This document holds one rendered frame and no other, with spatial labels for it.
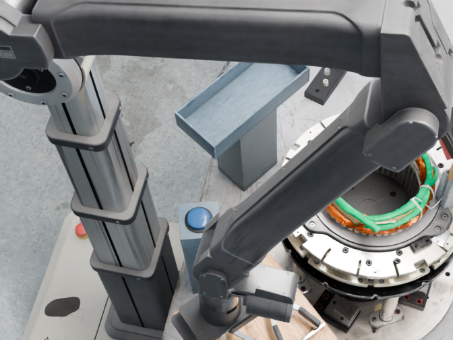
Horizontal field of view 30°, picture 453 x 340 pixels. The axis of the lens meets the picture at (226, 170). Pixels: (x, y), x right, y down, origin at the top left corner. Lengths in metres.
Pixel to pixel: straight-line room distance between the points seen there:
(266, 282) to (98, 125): 0.49
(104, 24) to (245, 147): 0.93
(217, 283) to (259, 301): 0.08
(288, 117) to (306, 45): 1.19
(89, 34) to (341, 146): 0.25
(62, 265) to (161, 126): 0.70
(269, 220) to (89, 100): 0.53
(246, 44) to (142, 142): 2.10
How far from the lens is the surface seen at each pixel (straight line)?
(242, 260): 0.97
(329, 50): 0.70
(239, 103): 1.61
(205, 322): 1.17
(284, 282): 1.06
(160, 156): 2.77
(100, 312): 2.28
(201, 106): 1.61
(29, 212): 2.76
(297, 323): 1.37
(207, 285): 1.03
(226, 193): 1.79
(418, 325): 1.67
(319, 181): 0.84
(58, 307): 2.31
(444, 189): 1.41
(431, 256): 1.40
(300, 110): 1.90
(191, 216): 1.47
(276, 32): 0.70
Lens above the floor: 2.36
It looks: 60 degrees down
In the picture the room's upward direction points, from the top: 6 degrees counter-clockwise
